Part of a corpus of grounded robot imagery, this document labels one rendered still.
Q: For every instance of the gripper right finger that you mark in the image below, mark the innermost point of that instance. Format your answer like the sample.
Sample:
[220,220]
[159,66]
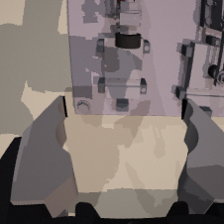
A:
[201,182]

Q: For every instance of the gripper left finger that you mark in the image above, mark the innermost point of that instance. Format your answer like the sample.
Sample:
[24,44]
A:
[37,180]

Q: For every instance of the grey fixture plate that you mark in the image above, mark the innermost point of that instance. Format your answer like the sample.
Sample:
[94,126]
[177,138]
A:
[166,24]

